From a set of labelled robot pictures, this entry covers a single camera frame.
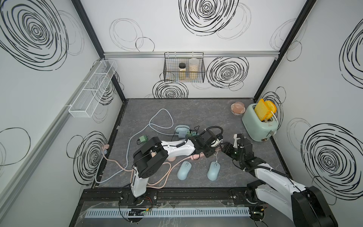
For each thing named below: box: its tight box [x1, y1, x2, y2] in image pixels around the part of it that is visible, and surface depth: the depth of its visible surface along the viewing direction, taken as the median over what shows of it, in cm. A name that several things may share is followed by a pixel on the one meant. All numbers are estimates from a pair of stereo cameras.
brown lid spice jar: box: [178, 62, 187, 80], surface depth 88 cm
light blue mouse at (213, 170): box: [206, 161, 221, 182], surface depth 82 cm
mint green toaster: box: [241, 103, 279, 142], surface depth 90 cm
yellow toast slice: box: [254, 98, 278, 122], surface depth 88 cm
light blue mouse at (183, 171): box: [176, 160, 192, 181], surface depth 82 cm
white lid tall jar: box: [188, 57, 200, 80], surface depth 88 cm
